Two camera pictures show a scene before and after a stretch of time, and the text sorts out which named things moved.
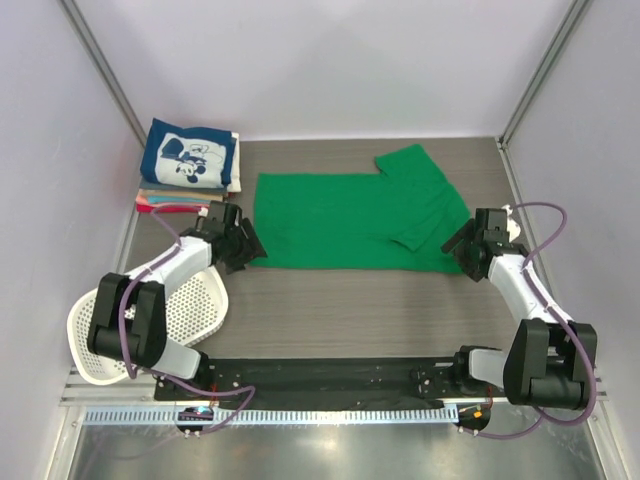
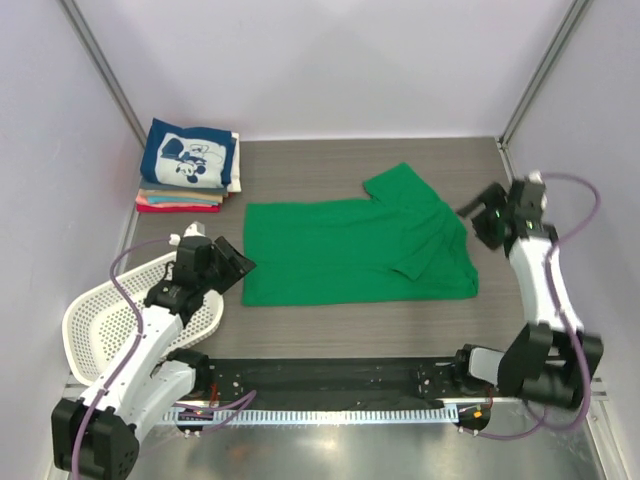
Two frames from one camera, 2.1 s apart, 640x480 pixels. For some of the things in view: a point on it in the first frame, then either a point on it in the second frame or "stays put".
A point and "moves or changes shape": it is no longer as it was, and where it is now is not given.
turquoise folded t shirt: [170, 199] stays put
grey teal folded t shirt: [157, 186] stays put
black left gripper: [250, 246] → [235, 264]
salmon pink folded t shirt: [144, 200] stays put
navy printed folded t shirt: [187, 157] stays put
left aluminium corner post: [94, 49] stays put
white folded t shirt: [235, 175] stays put
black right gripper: [465, 234] → [494, 196]
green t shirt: [397, 219] moves or changes shape
